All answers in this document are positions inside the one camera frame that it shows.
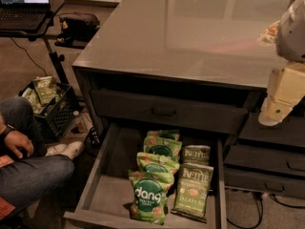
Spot grey top drawer front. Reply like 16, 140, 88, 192
91, 89, 247, 134

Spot grey counter cabinet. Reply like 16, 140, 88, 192
73, 0, 290, 129

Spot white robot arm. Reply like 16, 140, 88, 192
257, 0, 305, 126

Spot red patterned cloth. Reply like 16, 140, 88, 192
0, 155, 15, 220

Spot rear green Dang chip bag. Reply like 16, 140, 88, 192
147, 130, 180, 141

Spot Kettle chip bag in crate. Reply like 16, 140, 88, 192
32, 76, 57, 105

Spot black laptop stand table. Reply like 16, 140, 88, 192
0, 0, 69, 84

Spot green dang chip bag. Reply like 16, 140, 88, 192
137, 152, 180, 175
129, 171, 174, 225
147, 130, 180, 141
143, 135, 182, 162

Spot black plastic crate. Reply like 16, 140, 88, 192
18, 81, 79, 141

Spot kettle jalapeno chip bag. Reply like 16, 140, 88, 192
171, 163, 214, 222
182, 145, 211, 165

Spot black power cable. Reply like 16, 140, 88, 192
10, 36, 49, 78

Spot seated person's jeans legs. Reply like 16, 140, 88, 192
0, 96, 74, 219

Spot front green Dang chip bag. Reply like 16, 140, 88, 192
129, 171, 174, 225

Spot black floor cable right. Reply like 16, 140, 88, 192
226, 192, 305, 229

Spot seated person's hand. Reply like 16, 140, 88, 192
4, 131, 34, 159

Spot dark bag on floor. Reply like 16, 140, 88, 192
55, 11, 100, 49

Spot open grey middle drawer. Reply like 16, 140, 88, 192
64, 121, 227, 229

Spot black wrist watch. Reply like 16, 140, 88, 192
0, 124, 15, 141

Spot black laptop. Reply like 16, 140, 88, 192
0, 0, 51, 31

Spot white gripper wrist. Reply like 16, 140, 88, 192
258, 62, 305, 126

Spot white sneaker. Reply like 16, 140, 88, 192
46, 141, 85, 160

